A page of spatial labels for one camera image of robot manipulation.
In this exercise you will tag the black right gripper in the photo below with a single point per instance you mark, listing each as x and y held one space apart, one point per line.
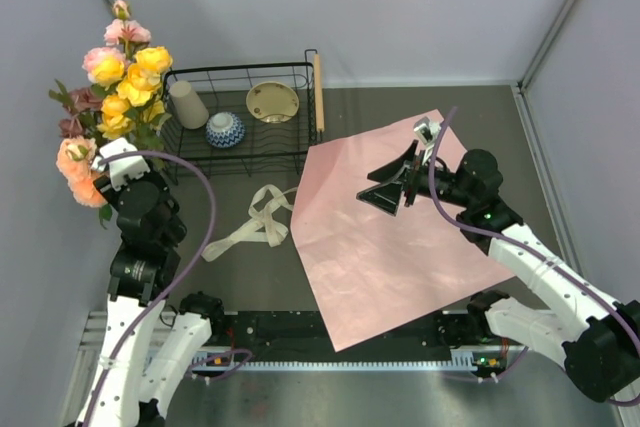
386 197

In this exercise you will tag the cream floral plate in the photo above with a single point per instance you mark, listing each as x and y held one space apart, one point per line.
272 102

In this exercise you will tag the pink peony stem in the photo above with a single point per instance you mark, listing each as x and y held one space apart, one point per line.
122 31

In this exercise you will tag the black wire dish rack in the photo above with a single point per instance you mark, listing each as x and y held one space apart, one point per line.
281 146

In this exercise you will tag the purple wrapping paper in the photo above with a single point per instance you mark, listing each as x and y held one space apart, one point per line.
370 271

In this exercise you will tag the mauve rose stem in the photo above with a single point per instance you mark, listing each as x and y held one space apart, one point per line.
82 109

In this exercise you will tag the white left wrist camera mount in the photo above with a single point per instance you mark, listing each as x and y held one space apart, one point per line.
122 161

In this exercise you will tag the yellow rose stem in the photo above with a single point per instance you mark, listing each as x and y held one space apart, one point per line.
129 84

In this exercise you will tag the blue white patterned bowl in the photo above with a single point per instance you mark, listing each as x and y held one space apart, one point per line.
224 130

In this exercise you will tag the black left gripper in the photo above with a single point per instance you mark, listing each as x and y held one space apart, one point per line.
105 183

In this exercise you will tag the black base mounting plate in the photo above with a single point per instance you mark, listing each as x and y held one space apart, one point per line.
450 328

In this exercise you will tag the aluminium front frame rail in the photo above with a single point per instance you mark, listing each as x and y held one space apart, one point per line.
536 329

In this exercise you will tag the grey slotted cable duct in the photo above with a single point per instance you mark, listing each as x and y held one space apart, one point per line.
459 360

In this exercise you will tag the peach peony stem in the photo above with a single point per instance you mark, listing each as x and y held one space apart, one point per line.
74 161

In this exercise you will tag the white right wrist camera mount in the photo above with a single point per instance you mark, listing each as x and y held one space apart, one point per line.
427 131

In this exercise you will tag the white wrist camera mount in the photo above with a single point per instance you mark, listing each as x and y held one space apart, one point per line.
427 131
122 161

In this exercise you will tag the cream printed ribbon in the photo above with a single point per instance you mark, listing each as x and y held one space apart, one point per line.
261 227

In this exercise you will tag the beige upturned cup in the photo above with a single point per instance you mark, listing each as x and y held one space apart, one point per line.
190 110

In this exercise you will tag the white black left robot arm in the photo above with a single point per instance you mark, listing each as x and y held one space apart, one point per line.
130 388

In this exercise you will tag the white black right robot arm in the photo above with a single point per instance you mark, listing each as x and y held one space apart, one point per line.
592 336

